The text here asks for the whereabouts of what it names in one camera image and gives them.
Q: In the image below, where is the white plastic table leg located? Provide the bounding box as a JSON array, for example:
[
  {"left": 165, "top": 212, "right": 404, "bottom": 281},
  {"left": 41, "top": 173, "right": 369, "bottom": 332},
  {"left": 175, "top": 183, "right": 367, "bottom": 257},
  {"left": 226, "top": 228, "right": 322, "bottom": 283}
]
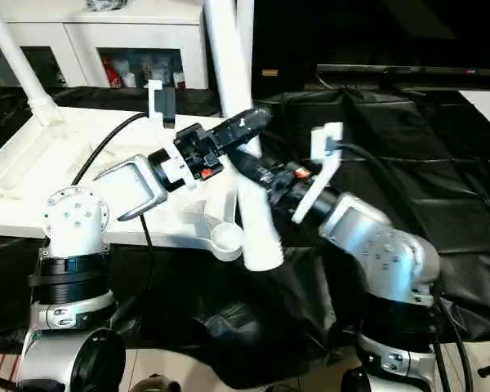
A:
[
  {"left": 235, "top": 0, "right": 256, "bottom": 112},
  {"left": 203, "top": 0, "right": 286, "bottom": 273},
  {"left": 0, "top": 0, "right": 65, "bottom": 126}
]

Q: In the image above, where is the dark robot foot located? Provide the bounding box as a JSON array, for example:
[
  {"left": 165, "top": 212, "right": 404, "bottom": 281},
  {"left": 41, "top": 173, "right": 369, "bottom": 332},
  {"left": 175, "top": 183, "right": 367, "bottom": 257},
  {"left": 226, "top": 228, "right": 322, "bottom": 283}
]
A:
[{"left": 130, "top": 373, "right": 181, "bottom": 392}]

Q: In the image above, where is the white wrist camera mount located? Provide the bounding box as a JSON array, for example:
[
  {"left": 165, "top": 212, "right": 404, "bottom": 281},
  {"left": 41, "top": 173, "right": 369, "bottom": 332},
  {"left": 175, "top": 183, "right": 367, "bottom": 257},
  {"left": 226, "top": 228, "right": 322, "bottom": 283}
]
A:
[
  {"left": 292, "top": 121, "right": 345, "bottom": 225},
  {"left": 146, "top": 78, "right": 199, "bottom": 191}
]

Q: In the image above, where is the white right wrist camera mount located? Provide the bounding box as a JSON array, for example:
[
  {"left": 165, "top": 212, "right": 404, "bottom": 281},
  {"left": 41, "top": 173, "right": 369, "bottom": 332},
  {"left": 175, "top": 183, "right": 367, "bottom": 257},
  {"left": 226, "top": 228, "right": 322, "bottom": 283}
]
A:
[{"left": 292, "top": 121, "right": 345, "bottom": 225}]

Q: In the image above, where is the patterned bowl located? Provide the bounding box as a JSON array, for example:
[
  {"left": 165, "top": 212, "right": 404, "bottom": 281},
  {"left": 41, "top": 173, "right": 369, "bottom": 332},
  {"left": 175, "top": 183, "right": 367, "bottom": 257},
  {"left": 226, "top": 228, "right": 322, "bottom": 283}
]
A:
[{"left": 85, "top": 0, "right": 129, "bottom": 12}]

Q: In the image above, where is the flat white sheet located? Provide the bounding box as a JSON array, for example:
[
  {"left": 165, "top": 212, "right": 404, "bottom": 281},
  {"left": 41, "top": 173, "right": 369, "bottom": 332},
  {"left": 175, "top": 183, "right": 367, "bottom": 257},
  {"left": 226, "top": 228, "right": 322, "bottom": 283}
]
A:
[{"left": 457, "top": 90, "right": 490, "bottom": 138}]

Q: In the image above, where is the long black bar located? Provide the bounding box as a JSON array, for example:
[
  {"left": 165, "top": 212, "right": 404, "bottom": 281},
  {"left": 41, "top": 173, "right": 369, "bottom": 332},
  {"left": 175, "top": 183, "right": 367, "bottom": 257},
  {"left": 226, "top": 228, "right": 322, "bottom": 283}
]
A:
[{"left": 316, "top": 64, "right": 490, "bottom": 89}]

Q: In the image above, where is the white plastic table top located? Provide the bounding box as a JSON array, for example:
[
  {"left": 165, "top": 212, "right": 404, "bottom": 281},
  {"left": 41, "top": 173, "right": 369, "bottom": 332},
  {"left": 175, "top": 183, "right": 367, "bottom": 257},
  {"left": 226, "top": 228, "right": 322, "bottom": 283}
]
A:
[{"left": 0, "top": 106, "right": 247, "bottom": 263}]

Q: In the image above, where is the white glass-door cabinet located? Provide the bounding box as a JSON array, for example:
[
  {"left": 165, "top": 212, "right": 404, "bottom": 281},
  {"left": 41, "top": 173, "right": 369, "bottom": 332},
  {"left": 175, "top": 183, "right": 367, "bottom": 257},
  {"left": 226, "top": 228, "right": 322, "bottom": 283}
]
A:
[{"left": 0, "top": 7, "right": 210, "bottom": 89}]

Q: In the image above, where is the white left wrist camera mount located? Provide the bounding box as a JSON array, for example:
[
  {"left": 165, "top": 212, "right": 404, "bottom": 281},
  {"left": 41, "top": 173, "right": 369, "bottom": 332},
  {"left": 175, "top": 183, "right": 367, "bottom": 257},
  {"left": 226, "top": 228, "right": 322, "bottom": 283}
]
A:
[{"left": 146, "top": 78, "right": 199, "bottom": 191}]

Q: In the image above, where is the black work mat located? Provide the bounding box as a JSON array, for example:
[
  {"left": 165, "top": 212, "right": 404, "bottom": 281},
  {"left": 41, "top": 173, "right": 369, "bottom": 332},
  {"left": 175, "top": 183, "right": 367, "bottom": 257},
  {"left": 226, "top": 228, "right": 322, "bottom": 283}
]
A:
[{"left": 0, "top": 83, "right": 490, "bottom": 391}]

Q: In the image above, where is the red packet behind glass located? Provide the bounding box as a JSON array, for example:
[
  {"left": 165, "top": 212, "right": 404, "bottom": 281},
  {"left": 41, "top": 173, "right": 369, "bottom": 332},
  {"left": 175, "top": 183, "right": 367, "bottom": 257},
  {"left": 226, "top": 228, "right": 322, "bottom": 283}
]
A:
[{"left": 102, "top": 56, "right": 120, "bottom": 88}]

